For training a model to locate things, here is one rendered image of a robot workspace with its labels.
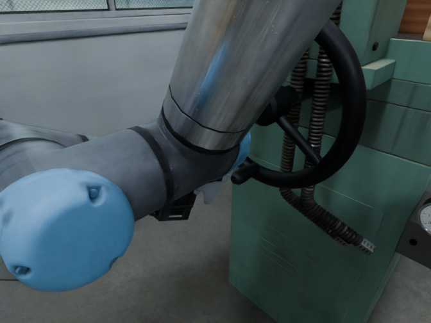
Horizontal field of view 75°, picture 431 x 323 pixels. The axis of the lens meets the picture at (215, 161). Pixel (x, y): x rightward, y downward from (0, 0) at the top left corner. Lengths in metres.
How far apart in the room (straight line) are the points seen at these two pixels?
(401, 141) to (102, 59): 1.42
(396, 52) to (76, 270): 0.52
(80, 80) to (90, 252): 1.47
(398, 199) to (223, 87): 0.51
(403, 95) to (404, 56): 0.06
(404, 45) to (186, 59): 0.42
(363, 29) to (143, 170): 0.36
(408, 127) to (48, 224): 0.53
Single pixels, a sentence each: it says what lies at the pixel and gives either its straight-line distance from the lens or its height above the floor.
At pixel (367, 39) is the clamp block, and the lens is 0.47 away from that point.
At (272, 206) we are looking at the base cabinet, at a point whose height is 0.47.
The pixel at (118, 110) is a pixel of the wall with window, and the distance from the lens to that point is 1.75.
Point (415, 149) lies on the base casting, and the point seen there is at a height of 0.73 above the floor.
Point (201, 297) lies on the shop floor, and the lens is 1.16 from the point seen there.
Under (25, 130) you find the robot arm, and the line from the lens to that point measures 0.30.
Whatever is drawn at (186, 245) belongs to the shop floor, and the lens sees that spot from 1.32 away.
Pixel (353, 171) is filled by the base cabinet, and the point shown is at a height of 0.65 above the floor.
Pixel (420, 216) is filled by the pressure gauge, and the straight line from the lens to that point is 0.57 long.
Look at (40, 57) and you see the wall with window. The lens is 1.58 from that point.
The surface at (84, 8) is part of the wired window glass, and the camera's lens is 1.71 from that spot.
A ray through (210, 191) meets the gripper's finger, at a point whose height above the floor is 0.69.
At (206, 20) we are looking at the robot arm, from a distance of 0.17.
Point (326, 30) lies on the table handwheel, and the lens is 0.39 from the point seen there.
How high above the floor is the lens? 0.96
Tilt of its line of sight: 30 degrees down
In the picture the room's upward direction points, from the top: straight up
